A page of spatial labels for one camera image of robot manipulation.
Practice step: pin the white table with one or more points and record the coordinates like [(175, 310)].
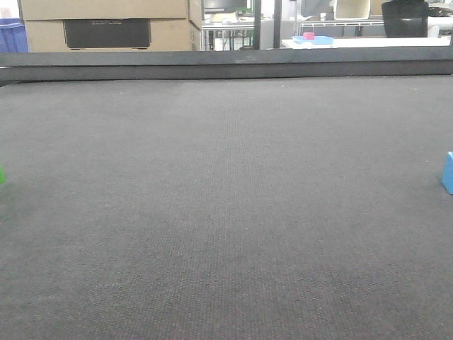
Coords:
[(373, 42)]

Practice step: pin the black office chair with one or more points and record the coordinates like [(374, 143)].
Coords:
[(405, 19)]

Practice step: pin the green block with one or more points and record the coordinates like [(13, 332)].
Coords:
[(2, 175)]

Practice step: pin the cardboard box with black label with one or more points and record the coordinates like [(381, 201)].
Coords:
[(110, 26)]

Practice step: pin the blue crate far left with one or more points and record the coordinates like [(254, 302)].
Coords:
[(13, 36)]

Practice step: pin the black vertical post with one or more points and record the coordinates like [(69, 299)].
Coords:
[(257, 24)]

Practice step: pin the light blue block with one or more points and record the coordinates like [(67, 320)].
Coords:
[(447, 174)]

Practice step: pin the grey conveyor side rail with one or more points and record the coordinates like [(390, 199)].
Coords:
[(242, 64)]

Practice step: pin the light blue tray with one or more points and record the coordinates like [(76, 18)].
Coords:
[(316, 40)]

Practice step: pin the dark conveyor belt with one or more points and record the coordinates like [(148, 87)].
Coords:
[(253, 209)]

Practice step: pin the pink block on tray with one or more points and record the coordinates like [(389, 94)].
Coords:
[(309, 35)]

